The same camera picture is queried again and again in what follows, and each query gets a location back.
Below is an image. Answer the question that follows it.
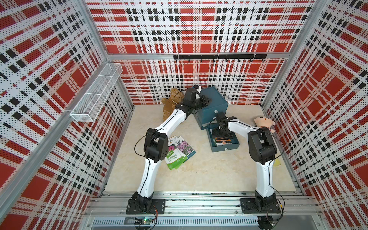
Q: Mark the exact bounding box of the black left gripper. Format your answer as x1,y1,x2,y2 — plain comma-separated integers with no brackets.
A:
192,95,213,110

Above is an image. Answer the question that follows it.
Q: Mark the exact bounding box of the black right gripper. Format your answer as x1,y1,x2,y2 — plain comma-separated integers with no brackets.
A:
211,127,232,140

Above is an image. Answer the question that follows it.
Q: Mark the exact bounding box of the teal drawer cabinet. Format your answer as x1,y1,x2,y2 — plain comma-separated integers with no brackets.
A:
194,87,240,152

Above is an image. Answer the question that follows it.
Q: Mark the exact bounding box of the orange flower seed bag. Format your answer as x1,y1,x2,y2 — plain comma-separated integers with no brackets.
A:
168,136,178,145

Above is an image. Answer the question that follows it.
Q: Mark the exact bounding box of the purple flower seed bag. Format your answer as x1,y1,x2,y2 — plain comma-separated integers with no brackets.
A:
174,137,196,159

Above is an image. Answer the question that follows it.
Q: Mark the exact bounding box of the orange fruit seed bag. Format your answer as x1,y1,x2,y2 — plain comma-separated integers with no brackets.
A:
214,137,232,146

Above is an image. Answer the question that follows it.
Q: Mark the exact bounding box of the pink flower green seed bag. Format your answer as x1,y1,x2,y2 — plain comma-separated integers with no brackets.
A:
165,145,187,170

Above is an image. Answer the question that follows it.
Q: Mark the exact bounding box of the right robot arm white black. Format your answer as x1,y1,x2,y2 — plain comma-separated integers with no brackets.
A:
216,112,278,211

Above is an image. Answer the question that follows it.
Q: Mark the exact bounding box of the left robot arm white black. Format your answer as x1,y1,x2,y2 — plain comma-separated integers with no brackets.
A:
132,85,209,212

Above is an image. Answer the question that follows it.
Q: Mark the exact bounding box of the brown teddy bear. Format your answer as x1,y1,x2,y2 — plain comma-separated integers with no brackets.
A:
161,88,184,121

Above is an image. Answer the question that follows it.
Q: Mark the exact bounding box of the pig plush toy striped shirt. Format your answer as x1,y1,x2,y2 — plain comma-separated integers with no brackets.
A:
254,116,275,133

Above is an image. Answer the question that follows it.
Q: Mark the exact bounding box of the small round white object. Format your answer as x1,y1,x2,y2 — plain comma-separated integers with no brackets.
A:
273,159,281,167

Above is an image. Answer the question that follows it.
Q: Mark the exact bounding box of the green circuit board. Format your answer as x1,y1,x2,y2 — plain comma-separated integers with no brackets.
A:
134,218,154,225

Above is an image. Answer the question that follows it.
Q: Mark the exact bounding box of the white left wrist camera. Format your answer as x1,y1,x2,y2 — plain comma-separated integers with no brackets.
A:
193,85,202,94

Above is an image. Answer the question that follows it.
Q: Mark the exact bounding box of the black hook rail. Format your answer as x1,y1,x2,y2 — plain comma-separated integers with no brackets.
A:
173,54,267,61

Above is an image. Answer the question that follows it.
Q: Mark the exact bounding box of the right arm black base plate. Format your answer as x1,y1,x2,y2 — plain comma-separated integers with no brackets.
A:
240,197,281,214

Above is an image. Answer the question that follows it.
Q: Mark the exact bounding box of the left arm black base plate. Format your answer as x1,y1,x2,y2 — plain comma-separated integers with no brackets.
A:
126,198,166,215

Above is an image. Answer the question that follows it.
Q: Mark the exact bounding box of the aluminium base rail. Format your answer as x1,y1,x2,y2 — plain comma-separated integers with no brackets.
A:
81,192,327,230

